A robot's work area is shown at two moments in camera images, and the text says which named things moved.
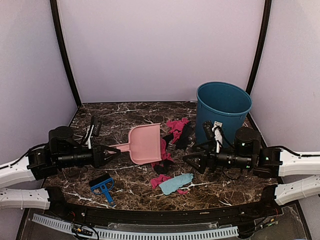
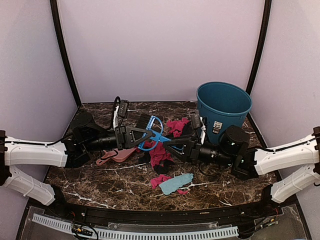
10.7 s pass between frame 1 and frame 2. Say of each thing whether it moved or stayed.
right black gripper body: moved
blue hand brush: moved
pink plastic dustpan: moved
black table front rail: stayed
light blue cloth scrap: stayed
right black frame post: stayed
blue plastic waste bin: stayed
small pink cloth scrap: stayed
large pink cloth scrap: stayed
